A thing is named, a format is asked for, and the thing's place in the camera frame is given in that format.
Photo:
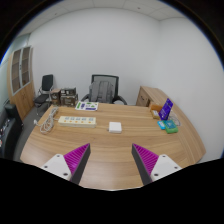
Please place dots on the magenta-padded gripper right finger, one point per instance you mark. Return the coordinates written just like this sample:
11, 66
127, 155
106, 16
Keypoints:
164, 166

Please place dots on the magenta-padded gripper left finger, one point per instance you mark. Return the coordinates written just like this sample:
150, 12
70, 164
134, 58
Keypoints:
58, 166

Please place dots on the white charger block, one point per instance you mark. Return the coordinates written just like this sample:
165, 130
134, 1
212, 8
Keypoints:
115, 127

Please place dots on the green packet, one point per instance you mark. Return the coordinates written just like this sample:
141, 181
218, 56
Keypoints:
171, 126

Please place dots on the blue packet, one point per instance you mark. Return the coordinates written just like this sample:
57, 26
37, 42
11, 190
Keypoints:
161, 125

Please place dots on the cream power strip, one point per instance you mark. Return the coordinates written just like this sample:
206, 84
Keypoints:
77, 121

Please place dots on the small yellow box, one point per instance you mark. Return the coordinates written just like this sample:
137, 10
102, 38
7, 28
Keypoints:
155, 114

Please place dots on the purple package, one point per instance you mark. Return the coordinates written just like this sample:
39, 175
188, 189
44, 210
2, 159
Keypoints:
165, 109

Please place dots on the orange box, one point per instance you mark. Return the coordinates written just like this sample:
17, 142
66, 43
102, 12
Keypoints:
155, 107

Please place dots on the black sofa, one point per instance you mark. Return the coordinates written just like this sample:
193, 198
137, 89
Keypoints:
8, 133

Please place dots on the large dark cardboard box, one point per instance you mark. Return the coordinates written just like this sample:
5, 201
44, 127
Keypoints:
69, 100

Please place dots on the printed paper sheet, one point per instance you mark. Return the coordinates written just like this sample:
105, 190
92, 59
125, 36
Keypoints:
86, 106

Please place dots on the wooden drawer side desk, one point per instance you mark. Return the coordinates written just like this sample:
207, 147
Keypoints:
146, 95

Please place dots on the wooden cabinet with glass doors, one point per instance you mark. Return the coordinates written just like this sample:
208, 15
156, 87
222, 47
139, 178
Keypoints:
23, 100

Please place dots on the small dark cardboard box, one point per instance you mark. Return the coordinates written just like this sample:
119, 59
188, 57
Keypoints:
68, 91

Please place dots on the black visitor chair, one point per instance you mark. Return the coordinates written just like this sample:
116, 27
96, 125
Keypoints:
47, 81

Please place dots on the grey backpack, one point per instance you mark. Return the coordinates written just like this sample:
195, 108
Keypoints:
101, 91

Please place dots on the black mesh office chair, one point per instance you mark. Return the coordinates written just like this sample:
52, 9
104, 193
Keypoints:
116, 88

